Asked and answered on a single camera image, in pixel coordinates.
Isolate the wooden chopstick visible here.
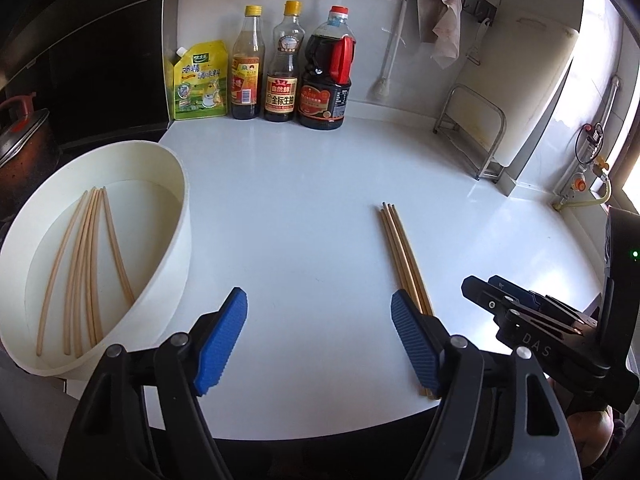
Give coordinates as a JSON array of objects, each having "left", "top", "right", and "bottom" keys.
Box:
[
  {"left": 388, "top": 205, "right": 434, "bottom": 315},
  {"left": 63, "top": 188, "right": 96, "bottom": 356},
  {"left": 382, "top": 204, "right": 440, "bottom": 400},
  {"left": 101, "top": 188, "right": 136, "bottom": 307},
  {"left": 72, "top": 188, "right": 98, "bottom": 358},
  {"left": 34, "top": 190, "right": 89, "bottom": 358},
  {"left": 380, "top": 203, "right": 433, "bottom": 315},
  {"left": 85, "top": 188, "right": 101, "bottom": 347}
]

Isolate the right hand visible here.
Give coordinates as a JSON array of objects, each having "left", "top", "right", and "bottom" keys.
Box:
[{"left": 548, "top": 378, "right": 614, "bottom": 467}]

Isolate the large white round bowl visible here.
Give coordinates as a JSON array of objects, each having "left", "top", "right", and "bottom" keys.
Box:
[{"left": 1, "top": 141, "right": 192, "bottom": 379}]

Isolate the gas valve fitting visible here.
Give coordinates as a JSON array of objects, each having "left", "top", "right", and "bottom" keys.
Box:
[{"left": 574, "top": 122, "right": 604, "bottom": 166}]

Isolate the metal board rack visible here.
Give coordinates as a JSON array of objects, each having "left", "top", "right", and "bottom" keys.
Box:
[{"left": 433, "top": 84, "right": 506, "bottom": 182}]

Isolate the white cutting board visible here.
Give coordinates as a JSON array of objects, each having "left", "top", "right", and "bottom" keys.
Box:
[{"left": 457, "top": 8, "right": 578, "bottom": 167}]

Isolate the red cap soy sauce jug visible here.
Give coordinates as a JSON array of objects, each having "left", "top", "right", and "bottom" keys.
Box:
[{"left": 296, "top": 6, "right": 356, "bottom": 130}]

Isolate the yellow green refill pouch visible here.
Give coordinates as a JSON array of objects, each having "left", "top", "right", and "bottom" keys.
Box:
[{"left": 170, "top": 40, "right": 229, "bottom": 120}]

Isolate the dark pot with lid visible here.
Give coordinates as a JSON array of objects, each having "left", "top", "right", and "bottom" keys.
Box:
[{"left": 1, "top": 93, "right": 60, "bottom": 221}]

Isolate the pink hanging rag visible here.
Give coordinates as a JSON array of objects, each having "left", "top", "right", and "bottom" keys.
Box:
[{"left": 432, "top": 0, "right": 462, "bottom": 70}]

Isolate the yellow cap vinegar bottle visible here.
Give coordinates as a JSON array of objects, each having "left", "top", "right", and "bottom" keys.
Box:
[{"left": 230, "top": 4, "right": 265, "bottom": 120}]

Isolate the yellow cap soy bottle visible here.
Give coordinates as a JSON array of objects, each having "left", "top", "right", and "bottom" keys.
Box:
[{"left": 264, "top": 0, "right": 305, "bottom": 122}]

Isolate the black range hood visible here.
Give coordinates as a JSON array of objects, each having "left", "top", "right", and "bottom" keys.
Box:
[{"left": 1, "top": 0, "right": 178, "bottom": 146}]

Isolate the yellow gas hose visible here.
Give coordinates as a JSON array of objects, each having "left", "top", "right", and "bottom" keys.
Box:
[{"left": 552, "top": 171, "right": 612, "bottom": 212}]

